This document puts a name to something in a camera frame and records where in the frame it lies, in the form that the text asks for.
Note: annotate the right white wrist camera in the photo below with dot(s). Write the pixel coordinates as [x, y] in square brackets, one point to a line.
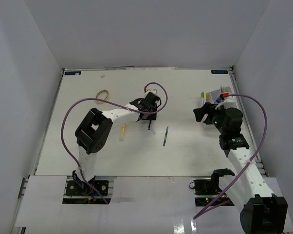
[227, 101]

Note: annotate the masking tape roll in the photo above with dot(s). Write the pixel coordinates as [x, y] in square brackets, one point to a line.
[102, 95]

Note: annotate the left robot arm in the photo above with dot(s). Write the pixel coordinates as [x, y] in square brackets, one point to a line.
[93, 132]

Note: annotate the blue corner label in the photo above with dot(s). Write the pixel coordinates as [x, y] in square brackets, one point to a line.
[219, 72]
[72, 73]

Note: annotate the right blue corner label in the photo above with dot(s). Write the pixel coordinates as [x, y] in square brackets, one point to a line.
[219, 72]

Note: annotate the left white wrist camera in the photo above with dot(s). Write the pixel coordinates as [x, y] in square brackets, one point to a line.
[149, 90]

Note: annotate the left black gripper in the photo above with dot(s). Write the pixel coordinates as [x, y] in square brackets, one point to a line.
[153, 117]

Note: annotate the yellow capped white marker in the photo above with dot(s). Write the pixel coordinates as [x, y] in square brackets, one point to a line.
[202, 97]

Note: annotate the blue gel pen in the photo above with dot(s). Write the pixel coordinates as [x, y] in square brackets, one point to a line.
[165, 136]

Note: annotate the small blue spray bottle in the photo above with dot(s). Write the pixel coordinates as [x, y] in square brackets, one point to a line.
[218, 100]

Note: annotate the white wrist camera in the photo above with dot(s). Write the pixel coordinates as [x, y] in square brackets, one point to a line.
[227, 101]
[149, 90]

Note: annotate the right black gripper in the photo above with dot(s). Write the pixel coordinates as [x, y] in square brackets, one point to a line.
[210, 109]

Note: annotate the left blue corner label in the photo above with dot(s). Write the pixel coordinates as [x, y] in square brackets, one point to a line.
[72, 73]

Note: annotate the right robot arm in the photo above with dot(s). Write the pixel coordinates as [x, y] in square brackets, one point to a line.
[261, 211]

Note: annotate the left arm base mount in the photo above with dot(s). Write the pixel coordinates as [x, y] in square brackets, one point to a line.
[73, 189]

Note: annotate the yellow highlighter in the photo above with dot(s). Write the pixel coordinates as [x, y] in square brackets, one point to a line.
[122, 132]

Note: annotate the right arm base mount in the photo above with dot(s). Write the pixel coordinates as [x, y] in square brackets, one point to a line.
[204, 191]

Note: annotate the white compartment organizer tray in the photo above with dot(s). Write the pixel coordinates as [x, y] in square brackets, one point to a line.
[213, 95]

